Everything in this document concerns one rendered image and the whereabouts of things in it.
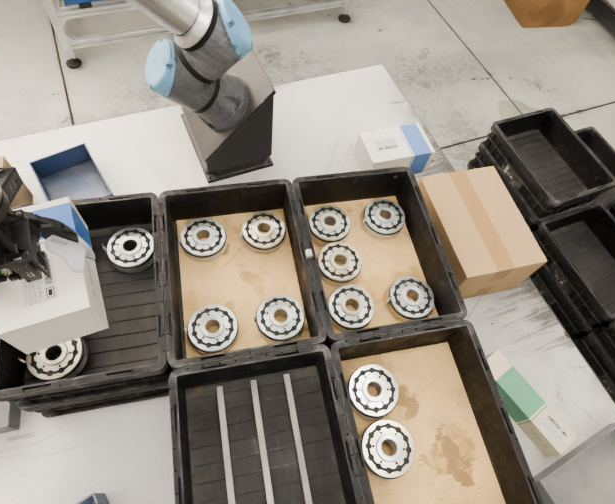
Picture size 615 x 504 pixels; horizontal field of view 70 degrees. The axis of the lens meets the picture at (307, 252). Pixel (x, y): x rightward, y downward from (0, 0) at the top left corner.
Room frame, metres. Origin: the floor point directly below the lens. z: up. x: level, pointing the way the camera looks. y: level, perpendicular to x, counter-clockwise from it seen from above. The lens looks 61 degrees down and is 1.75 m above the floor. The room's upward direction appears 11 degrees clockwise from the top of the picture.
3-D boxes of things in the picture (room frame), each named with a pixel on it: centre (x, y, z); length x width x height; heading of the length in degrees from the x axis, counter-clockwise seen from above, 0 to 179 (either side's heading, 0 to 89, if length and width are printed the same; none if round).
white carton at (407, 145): (0.96, -0.20, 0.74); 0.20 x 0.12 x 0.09; 117
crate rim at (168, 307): (0.41, 0.14, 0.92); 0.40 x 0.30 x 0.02; 21
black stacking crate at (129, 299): (0.30, 0.42, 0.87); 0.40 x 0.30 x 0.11; 21
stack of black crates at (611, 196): (1.48, -1.17, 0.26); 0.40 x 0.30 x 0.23; 32
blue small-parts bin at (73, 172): (0.63, 0.65, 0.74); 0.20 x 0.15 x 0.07; 43
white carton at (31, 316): (0.24, 0.39, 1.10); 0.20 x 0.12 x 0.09; 32
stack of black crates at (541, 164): (1.27, -0.82, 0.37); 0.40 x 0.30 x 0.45; 32
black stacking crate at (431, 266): (0.51, -0.14, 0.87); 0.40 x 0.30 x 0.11; 21
